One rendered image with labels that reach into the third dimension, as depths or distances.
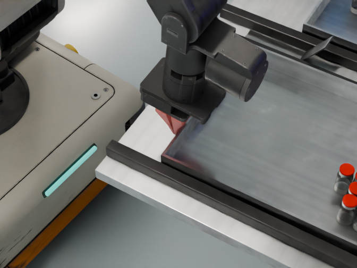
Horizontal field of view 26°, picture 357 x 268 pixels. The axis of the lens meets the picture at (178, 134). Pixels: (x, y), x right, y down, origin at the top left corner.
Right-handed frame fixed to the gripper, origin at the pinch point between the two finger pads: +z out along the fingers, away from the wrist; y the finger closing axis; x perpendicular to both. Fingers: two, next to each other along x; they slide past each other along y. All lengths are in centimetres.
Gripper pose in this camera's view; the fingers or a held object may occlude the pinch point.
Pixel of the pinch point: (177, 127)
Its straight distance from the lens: 110.7
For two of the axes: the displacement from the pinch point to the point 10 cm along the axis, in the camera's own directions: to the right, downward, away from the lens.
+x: 5.1, -6.6, 5.5
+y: 8.6, 4.5, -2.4
